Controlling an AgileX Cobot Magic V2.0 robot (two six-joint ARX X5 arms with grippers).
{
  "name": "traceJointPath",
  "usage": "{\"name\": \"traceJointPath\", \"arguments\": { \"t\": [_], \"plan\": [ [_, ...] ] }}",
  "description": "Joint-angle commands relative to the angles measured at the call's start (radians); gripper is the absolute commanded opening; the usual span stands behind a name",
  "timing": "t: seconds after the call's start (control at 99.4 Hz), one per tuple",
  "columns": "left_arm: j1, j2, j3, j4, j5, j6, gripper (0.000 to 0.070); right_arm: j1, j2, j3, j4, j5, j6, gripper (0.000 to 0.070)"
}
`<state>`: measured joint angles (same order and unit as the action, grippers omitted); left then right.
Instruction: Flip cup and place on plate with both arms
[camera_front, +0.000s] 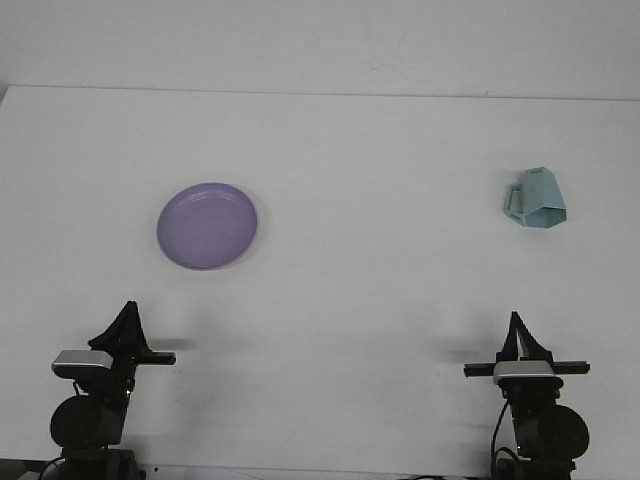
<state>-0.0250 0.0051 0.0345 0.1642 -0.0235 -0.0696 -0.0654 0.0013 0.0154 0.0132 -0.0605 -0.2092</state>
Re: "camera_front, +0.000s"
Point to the pale blue hexagonal cup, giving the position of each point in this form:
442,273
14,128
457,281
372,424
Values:
542,192

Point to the purple round plate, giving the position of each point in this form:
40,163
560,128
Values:
207,227

